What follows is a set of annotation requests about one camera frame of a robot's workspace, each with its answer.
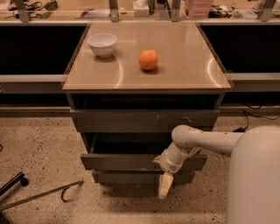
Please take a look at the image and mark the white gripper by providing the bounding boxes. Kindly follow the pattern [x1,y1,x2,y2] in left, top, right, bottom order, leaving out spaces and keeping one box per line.
[153,143,200,200]

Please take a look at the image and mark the grey drawer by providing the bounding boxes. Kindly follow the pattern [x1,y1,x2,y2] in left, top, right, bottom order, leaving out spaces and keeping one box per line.
[80,132,208,172]
[70,109,219,133]

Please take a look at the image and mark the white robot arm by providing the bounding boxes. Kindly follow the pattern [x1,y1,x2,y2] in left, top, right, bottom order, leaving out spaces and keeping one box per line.
[154,125,280,224]

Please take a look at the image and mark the grey drawer cabinet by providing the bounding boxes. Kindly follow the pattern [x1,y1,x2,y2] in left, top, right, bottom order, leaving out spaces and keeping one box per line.
[63,21,231,184]

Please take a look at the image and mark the grey top drawer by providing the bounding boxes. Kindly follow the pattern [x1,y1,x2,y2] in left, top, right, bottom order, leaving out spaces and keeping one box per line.
[70,109,219,133]

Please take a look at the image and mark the metal rod with hook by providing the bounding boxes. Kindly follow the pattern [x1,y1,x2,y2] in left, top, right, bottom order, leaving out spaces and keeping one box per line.
[0,180,84,211]

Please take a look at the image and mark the black power adapter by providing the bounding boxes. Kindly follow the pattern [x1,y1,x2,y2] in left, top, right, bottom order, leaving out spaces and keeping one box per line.
[233,127,246,132]

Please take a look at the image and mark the orange fruit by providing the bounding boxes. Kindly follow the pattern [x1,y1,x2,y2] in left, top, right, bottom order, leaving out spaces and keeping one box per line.
[138,49,158,70]

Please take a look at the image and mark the black chair leg with caster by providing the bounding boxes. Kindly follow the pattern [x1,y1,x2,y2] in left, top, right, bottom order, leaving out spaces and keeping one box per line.
[0,172,29,196]

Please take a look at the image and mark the white ceramic bowl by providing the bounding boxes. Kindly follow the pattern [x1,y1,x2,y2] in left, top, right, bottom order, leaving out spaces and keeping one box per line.
[87,33,117,58]

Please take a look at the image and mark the white box on bench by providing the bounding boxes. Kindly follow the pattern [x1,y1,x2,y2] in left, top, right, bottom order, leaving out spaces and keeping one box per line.
[133,0,150,17]

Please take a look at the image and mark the pink plastic basket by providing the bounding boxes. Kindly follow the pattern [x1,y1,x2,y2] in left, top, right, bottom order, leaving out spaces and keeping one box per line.
[185,0,212,18]

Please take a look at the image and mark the black floor cable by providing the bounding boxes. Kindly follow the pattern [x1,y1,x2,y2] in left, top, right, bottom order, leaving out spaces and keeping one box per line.
[241,102,280,130]

